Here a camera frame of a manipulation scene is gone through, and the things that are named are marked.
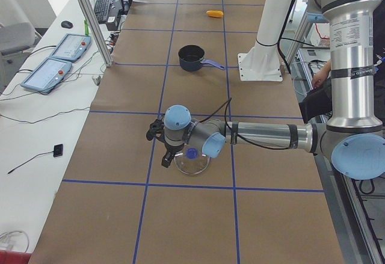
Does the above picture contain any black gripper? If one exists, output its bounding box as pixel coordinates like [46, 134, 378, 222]
[161, 143, 184, 168]

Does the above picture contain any glass lid with blue knob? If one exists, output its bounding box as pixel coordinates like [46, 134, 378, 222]
[174, 145, 210, 176]

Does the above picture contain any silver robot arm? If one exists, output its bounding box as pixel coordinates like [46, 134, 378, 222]
[160, 0, 384, 180]

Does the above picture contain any yellow corn cob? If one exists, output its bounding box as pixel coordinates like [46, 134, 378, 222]
[206, 10, 224, 18]

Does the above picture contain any brown table mat with grid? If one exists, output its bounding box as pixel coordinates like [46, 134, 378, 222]
[30, 0, 344, 263]

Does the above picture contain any small black device on table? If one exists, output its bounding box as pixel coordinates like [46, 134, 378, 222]
[53, 144, 64, 158]

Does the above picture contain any teach pendant far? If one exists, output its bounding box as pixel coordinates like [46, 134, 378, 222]
[50, 33, 91, 63]

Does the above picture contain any teach pendant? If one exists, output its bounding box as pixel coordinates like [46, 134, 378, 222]
[20, 57, 72, 94]
[50, 33, 91, 63]

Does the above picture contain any teach pendant near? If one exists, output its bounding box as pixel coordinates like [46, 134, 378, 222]
[20, 57, 72, 94]

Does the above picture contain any person in black clothes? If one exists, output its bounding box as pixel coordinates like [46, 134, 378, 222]
[299, 2, 384, 122]

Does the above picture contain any black keyboard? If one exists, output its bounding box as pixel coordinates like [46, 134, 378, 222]
[94, 0, 111, 23]

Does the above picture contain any black computer mouse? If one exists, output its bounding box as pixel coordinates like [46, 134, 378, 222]
[61, 20, 73, 29]

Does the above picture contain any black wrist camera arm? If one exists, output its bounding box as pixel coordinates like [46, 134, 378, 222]
[146, 119, 164, 143]

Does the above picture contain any blue saucepan with handle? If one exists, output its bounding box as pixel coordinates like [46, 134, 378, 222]
[178, 45, 226, 72]

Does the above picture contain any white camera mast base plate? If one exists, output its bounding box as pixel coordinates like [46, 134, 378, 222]
[237, 52, 283, 82]

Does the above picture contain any aluminium frame post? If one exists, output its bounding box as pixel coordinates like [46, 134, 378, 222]
[78, 0, 112, 67]

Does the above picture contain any white camera mast column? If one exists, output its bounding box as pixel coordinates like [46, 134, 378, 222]
[256, 0, 292, 48]

